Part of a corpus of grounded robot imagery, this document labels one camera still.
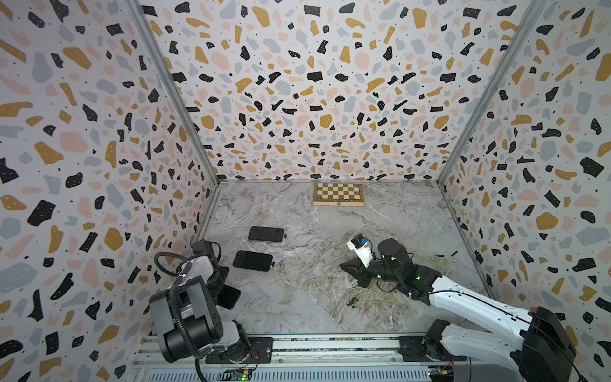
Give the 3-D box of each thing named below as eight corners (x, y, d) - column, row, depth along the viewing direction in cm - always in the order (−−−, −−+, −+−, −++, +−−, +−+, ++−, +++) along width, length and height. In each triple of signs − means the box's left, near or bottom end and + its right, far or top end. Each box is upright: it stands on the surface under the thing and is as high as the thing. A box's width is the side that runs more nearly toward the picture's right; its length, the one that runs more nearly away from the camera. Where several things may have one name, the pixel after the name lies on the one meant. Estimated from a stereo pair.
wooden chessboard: (313, 206, 115) (313, 201, 112) (314, 187, 123) (314, 183, 120) (364, 206, 115) (365, 202, 112) (361, 188, 123) (362, 183, 120)
